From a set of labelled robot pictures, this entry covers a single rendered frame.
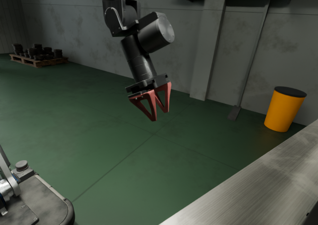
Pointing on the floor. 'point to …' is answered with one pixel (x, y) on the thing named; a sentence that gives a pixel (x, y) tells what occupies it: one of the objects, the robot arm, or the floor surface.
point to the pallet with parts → (38, 56)
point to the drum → (283, 108)
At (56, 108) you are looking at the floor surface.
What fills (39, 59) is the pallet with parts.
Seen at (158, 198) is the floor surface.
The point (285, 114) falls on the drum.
